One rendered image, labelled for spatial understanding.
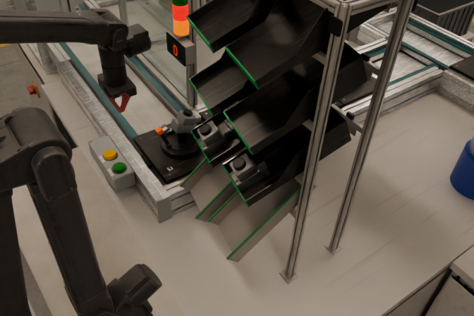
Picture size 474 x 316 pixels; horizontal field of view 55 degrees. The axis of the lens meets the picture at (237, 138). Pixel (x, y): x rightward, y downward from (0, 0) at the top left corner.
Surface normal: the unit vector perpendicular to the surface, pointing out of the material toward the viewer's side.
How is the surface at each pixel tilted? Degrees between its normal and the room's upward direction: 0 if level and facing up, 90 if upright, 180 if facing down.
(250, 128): 25
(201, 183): 45
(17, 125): 32
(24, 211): 0
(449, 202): 0
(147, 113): 0
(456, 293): 90
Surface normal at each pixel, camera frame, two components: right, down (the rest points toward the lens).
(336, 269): 0.04, -0.76
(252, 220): -0.62, -0.36
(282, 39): -0.35, -0.58
